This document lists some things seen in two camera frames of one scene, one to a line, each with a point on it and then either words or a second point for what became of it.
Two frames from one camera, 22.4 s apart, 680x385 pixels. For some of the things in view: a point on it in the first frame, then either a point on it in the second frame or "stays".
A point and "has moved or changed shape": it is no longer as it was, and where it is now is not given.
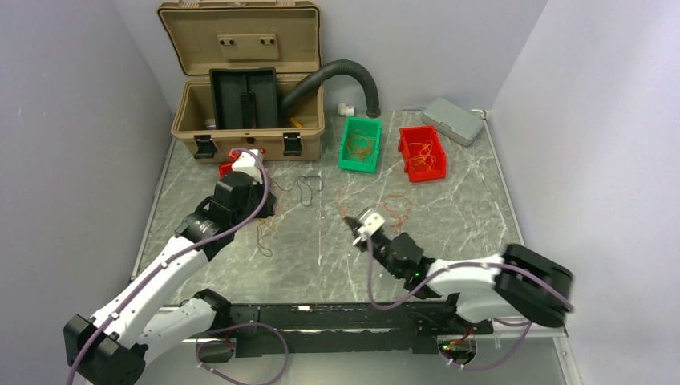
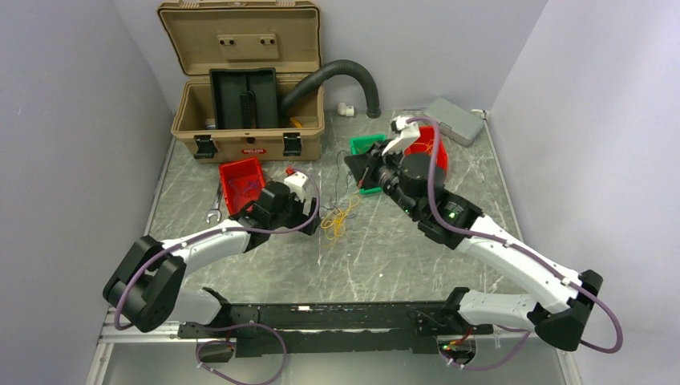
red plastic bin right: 424,156 stays
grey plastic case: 454,119 stays
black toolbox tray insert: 244,98 stays
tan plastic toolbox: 210,35 stays
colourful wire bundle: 265,226 has moved or changed shape
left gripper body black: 255,199 → 294,209
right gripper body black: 362,245 → 380,171
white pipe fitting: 344,110 stays
